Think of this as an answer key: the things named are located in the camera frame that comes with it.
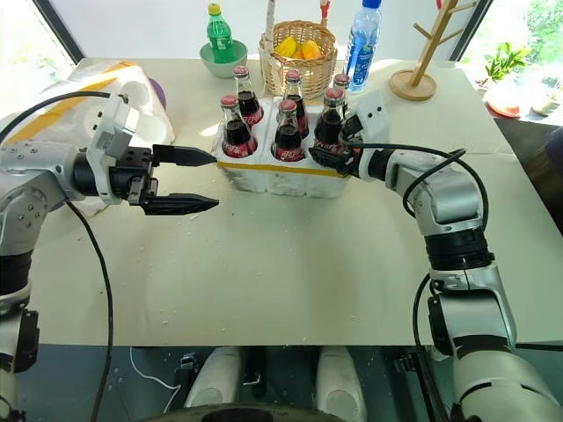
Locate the green potted plant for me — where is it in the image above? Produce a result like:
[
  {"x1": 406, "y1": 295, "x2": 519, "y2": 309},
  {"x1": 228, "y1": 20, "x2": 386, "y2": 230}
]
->
[{"x1": 476, "y1": 41, "x2": 530, "y2": 90}]

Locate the glass cola bottle red cap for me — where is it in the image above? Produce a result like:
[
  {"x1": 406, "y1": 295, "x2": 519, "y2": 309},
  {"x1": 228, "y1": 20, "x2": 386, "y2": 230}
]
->
[
  {"x1": 313, "y1": 86, "x2": 349, "y2": 156},
  {"x1": 282, "y1": 69, "x2": 311, "y2": 140},
  {"x1": 332, "y1": 73, "x2": 354, "y2": 116},
  {"x1": 273, "y1": 98, "x2": 306, "y2": 163},
  {"x1": 232, "y1": 65, "x2": 266, "y2": 129},
  {"x1": 219, "y1": 94, "x2": 260, "y2": 160}
]

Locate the green bowl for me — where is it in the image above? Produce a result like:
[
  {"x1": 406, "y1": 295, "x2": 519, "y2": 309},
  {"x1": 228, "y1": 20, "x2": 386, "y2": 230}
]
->
[{"x1": 199, "y1": 39, "x2": 249, "y2": 80}]

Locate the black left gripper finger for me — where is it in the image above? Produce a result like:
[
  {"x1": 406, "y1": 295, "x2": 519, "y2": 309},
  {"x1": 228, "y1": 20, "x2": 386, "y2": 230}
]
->
[
  {"x1": 143, "y1": 191, "x2": 221, "y2": 217},
  {"x1": 151, "y1": 143, "x2": 218, "y2": 168}
]

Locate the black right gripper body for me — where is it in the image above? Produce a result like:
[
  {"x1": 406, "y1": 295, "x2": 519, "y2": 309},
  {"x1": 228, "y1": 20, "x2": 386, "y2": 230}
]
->
[{"x1": 336, "y1": 114, "x2": 369, "y2": 179}]

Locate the green soda bottle yellow cap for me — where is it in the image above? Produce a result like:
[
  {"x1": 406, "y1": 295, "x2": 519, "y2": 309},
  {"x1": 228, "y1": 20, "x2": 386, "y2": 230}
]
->
[{"x1": 206, "y1": 2, "x2": 235, "y2": 65}]

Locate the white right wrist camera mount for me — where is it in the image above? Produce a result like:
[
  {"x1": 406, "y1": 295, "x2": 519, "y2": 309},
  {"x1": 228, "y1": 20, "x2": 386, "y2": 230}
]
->
[{"x1": 350, "y1": 91, "x2": 393, "y2": 142}]

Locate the red plate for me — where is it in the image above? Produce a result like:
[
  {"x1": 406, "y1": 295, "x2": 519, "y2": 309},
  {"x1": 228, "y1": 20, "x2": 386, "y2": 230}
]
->
[{"x1": 485, "y1": 100, "x2": 525, "y2": 120}]

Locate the blue water bottle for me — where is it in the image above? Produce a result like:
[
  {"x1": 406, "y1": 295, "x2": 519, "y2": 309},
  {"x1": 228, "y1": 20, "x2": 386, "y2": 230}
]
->
[{"x1": 343, "y1": 0, "x2": 384, "y2": 95}]

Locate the thin white floor cable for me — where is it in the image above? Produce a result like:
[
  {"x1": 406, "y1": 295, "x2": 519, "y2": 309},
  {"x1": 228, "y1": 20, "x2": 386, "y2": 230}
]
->
[{"x1": 128, "y1": 346, "x2": 178, "y2": 390}]

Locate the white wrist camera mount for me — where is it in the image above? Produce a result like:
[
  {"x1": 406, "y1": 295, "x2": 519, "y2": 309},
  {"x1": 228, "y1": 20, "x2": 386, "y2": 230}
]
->
[
  {"x1": 85, "y1": 93, "x2": 143, "y2": 206},
  {"x1": 350, "y1": 91, "x2": 393, "y2": 142}
]

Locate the black window frame bar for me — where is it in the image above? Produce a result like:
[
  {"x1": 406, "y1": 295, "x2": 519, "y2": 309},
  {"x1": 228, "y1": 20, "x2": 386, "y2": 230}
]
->
[
  {"x1": 32, "y1": 0, "x2": 85, "y2": 68},
  {"x1": 447, "y1": 0, "x2": 494, "y2": 63}
]

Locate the white foam crate yellow tape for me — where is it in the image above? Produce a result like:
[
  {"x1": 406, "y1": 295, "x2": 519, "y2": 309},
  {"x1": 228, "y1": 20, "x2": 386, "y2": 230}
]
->
[{"x1": 210, "y1": 97, "x2": 355, "y2": 199}]

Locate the purple round object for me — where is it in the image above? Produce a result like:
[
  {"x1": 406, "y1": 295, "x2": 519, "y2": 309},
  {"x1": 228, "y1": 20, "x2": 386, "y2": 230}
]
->
[{"x1": 146, "y1": 77, "x2": 168, "y2": 112}]

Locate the white rounded robot foot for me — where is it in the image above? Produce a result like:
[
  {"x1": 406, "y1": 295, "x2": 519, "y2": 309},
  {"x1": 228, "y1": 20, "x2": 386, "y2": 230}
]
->
[
  {"x1": 183, "y1": 346, "x2": 244, "y2": 411},
  {"x1": 316, "y1": 346, "x2": 369, "y2": 422}
]

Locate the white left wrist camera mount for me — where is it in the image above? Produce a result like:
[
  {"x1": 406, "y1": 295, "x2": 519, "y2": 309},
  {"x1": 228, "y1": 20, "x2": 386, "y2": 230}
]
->
[{"x1": 85, "y1": 93, "x2": 143, "y2": 206}]

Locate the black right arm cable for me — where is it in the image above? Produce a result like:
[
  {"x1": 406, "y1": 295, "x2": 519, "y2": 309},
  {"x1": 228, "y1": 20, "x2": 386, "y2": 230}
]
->
[{"x1": 342, "y1": 138, "x2": 491, "y2": 422}]

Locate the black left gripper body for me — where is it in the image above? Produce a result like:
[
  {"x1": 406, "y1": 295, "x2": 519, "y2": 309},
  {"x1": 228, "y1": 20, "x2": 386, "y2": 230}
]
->
[{"x1": 107, "y1": 146, "x2": 160, "y2": 208}]

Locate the wooden mug tree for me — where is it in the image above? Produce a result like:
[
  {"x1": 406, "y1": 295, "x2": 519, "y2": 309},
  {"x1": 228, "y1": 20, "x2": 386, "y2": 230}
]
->
[{"x1": 389, "y1": 0, "x2": 479, "y2": 103}]

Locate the wicker basket with handle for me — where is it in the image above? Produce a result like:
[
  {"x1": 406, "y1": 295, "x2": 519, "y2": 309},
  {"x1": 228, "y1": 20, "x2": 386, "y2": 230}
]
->
[{"x1": 258, "y1": 0, "x2": 340, "y2": 102}]

